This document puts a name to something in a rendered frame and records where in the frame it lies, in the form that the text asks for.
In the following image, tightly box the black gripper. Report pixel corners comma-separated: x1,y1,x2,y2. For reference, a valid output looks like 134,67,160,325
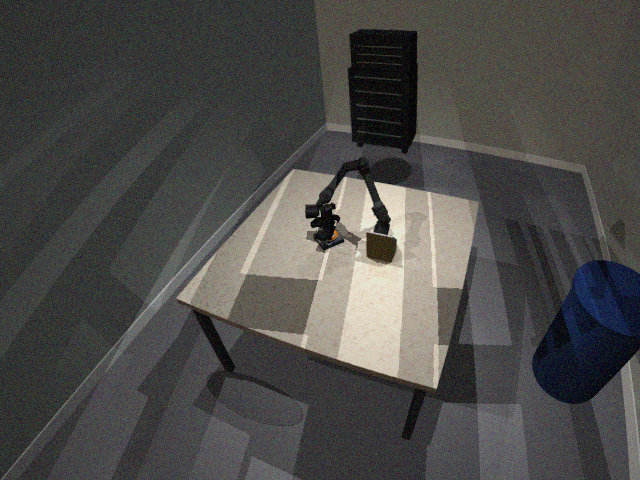
315,214,340,241

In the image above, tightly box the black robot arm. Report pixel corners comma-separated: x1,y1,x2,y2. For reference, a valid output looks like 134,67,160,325
305,157,391,235

